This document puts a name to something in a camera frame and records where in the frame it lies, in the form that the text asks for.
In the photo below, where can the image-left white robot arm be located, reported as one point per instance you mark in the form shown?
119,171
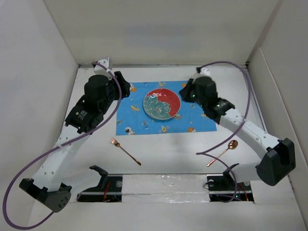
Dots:
49,185

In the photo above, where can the image-right black gripper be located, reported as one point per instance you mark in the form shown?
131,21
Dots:
185,92

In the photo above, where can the image-right white robot arm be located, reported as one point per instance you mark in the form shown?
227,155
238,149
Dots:
277,157

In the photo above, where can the image-right white wrist camera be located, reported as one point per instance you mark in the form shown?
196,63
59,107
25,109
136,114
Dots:
204,72

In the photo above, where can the image-left black arm base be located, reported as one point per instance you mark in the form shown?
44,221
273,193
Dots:
107,190

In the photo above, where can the red and teal plate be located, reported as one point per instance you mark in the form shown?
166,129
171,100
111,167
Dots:
161,104

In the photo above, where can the rose gold spoon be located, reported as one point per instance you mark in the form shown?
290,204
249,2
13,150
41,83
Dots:
231,146

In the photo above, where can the image-left black gripper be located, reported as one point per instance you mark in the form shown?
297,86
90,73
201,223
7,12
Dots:
124,85

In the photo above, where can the image-left white wrist camera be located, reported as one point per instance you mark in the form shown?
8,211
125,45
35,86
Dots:
103,66

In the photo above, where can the rose gold fork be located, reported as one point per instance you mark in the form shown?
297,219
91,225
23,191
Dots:
117,144

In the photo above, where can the blue astronaut print placemat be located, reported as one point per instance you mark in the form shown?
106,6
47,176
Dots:
132,119

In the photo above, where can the image-right black arm base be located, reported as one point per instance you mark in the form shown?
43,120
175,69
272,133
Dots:
221,188

